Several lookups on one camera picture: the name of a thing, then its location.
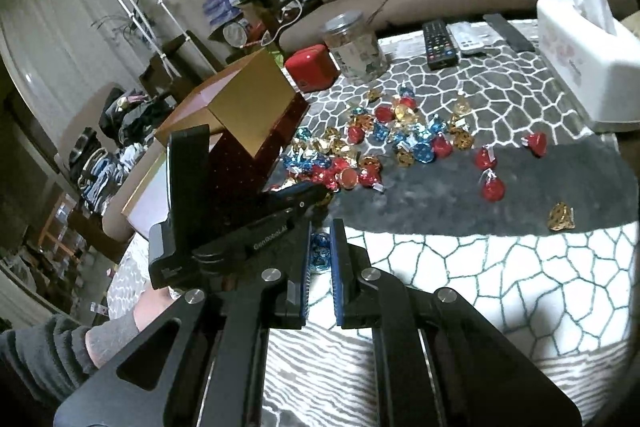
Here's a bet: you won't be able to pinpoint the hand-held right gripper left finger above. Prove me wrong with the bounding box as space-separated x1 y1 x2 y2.
52 221 313 427

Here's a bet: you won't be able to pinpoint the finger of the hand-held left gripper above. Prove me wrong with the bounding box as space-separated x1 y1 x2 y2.
260 183 332 220

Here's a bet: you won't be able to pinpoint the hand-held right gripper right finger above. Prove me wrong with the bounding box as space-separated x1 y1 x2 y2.
330 218 583 427

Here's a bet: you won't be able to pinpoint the blue foil candy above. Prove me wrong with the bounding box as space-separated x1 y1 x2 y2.
310 233 333 273

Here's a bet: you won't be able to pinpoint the gold box lid white inside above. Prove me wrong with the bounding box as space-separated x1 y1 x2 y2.
121 151 181 244

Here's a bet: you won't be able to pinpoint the gold box with red shred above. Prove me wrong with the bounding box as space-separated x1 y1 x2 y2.
154 48 311 228

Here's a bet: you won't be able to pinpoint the pile of foil candies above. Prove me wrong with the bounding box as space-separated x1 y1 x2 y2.
282 86 576 233

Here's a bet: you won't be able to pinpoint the person's left forearm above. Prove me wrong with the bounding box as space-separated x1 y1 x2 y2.
0 289 176 410

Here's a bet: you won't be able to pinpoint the pile of clothes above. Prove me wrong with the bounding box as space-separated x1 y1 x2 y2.
70 89 176 212

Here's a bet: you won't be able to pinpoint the brown upholstered chair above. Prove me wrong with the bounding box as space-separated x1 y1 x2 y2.
55 82 166 218

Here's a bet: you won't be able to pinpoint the red cube box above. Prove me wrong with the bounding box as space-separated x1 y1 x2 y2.
284 45 339 94

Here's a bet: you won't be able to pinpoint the clear jar with metal lid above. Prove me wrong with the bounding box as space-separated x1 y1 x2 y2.
320 10 390 82

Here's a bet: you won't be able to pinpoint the round tin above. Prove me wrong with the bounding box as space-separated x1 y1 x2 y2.
223 19 251 48

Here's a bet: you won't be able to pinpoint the white pole stand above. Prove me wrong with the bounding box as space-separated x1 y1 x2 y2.
92 0 211 80

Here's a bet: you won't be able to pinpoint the stack of blue boxes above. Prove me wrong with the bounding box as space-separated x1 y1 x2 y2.
202 0 243 28

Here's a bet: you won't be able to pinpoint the black remote control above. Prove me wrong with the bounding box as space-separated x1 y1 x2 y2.
422 19 460 72

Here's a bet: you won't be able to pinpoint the white remote control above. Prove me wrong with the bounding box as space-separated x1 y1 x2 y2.
447 22 496 56

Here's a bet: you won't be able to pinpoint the slim dark remote control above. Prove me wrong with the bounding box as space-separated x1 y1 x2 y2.
482 13 536 54

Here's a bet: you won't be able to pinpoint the white tissue box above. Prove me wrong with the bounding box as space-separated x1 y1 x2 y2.
536 0 640 124

